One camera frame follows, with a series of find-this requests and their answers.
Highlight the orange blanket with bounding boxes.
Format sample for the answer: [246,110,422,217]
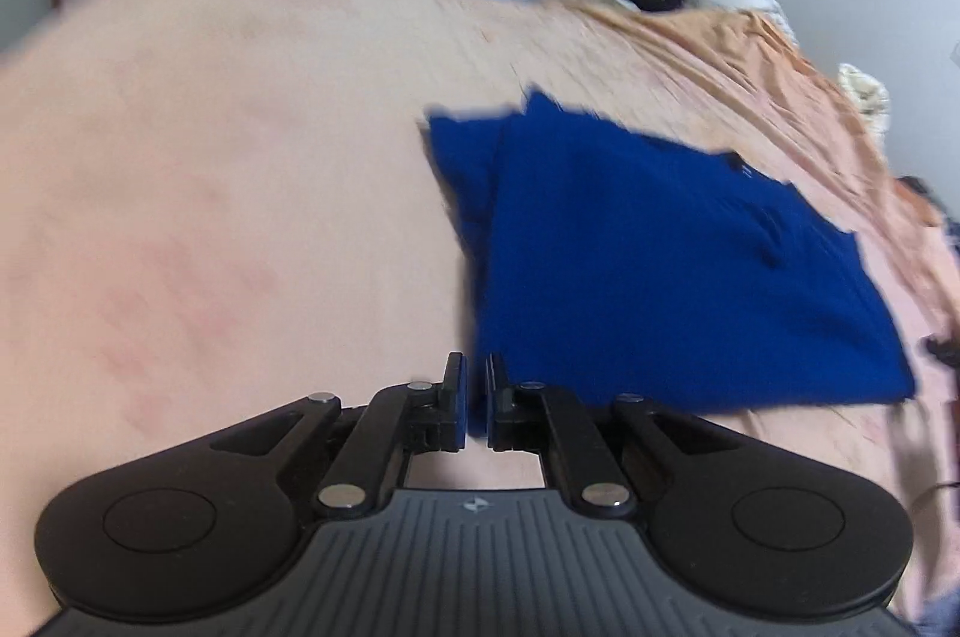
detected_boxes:
[480,0,950,353]

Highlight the dark patterned cloth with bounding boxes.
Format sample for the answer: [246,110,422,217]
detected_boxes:
[895,174,960,235]

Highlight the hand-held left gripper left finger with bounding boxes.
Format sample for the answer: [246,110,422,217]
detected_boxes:
[202,352,470,519]

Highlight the blue beaded sweater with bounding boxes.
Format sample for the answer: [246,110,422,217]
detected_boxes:
[422,88,917,419]

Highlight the cream quilt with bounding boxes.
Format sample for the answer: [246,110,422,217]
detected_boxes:
[835,62,891,118]

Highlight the pink bed sheet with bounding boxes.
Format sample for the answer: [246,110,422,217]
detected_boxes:
[0,0,960,637]

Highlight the white printed quilt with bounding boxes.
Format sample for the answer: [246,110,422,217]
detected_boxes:
[690,0,797,40]

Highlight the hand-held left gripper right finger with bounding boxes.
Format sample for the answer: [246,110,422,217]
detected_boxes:
[484,353,752,519]

